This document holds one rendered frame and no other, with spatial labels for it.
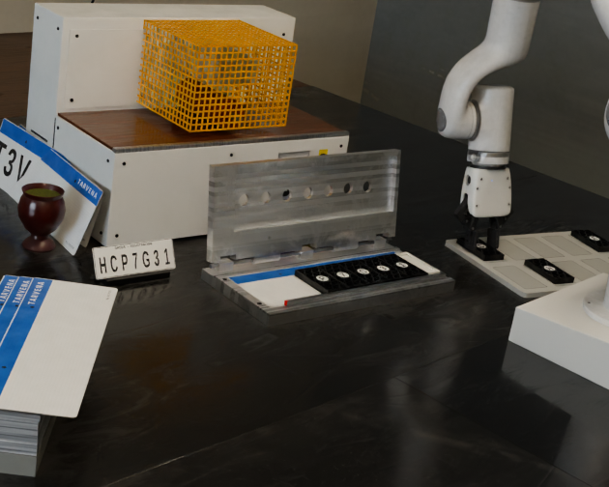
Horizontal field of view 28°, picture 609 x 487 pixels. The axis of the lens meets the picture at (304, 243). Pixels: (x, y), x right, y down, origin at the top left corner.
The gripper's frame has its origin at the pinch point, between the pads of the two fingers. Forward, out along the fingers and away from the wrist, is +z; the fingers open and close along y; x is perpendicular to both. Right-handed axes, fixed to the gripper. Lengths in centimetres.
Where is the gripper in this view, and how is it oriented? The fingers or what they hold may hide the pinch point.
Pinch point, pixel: (481, 240)
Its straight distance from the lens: 251.4
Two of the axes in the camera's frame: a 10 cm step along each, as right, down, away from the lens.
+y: 8.6, -0.6, 5.0
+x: -5.0, -1.8, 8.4
